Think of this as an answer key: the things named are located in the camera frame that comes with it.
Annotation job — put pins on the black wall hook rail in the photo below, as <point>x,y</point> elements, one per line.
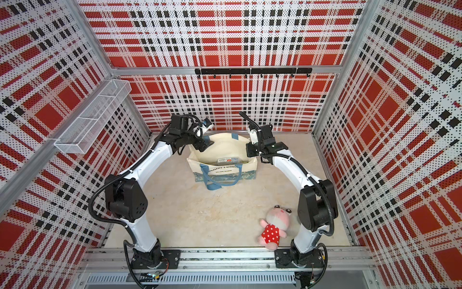
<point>254,71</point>

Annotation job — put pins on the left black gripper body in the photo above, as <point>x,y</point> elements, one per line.
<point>190,137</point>

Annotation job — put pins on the white wire mesh basket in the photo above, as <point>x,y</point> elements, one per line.
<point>81,134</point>

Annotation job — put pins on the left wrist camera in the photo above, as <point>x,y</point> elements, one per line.
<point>207,125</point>

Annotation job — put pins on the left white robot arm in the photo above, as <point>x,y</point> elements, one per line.
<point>121,199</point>

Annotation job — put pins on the cream canvas tote bag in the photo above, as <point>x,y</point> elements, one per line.
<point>224,145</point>

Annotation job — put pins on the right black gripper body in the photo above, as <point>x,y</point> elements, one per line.
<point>254,150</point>

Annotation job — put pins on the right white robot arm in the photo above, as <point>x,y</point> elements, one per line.
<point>317,207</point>

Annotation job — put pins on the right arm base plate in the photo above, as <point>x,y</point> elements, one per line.
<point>291,258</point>

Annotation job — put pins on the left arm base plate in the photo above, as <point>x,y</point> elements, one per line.
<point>158,260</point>

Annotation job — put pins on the pink plush toy red dress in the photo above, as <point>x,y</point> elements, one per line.
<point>275,226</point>

